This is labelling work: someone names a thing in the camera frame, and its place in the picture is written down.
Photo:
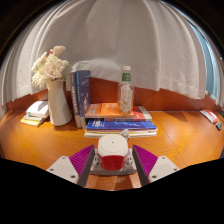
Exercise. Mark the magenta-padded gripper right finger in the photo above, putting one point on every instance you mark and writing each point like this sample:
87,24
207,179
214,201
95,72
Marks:
163,168

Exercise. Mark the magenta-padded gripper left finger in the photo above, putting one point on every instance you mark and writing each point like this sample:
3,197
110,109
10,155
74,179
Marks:
63,168

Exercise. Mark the white and red charger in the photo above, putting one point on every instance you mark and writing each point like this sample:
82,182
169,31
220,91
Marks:
112,148

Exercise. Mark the white flat book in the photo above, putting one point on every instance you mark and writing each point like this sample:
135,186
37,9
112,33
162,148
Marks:
143,132

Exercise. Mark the small yellow book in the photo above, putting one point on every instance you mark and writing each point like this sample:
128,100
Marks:
30,121

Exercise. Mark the red book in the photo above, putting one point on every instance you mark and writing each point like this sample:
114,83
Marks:
141,115

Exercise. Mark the white ceramic vase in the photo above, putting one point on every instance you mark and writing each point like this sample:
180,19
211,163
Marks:
59,106

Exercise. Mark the blue flat book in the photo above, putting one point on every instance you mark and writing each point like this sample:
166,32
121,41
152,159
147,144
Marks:
116,125

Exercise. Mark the small white book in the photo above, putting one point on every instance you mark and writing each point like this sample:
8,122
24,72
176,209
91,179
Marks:
37,108

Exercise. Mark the small dark case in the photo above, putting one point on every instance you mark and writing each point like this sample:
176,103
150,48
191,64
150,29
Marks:
218,126

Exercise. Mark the red and white booklet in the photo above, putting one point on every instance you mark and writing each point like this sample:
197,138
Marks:
210,116

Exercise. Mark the blue upright book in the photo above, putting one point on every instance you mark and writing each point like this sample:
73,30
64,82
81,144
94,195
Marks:
83,90

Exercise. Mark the clear plastic bottle green label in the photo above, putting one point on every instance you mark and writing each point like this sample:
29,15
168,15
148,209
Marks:
125,95

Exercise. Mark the window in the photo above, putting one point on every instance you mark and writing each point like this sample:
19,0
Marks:
208,66

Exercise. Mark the white curtain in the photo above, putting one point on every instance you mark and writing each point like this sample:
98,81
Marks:
113,36

